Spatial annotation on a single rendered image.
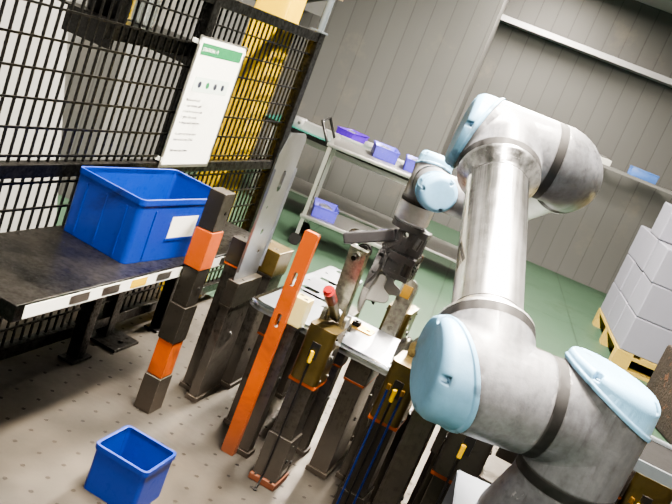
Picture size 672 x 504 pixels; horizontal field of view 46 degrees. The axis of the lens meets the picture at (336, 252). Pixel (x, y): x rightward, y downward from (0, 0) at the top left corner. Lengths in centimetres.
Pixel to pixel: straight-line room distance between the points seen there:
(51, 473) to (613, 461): 96
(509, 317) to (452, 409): 12
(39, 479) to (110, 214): 48
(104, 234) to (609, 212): 852
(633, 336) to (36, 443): 559
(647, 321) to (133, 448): 552
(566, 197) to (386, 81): 760
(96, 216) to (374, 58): 735
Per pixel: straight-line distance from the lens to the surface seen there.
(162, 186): 180
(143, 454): 151
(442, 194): 151
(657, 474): 125
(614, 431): 90
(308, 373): 153
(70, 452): 157
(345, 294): 151
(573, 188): 118
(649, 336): 670
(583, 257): 979
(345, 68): 883
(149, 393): 173
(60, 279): 139
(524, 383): 86
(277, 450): 161
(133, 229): 151
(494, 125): 113
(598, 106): 965
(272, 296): 172
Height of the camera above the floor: 155
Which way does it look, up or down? 14 degrees down
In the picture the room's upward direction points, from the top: 22 degrees clockwise
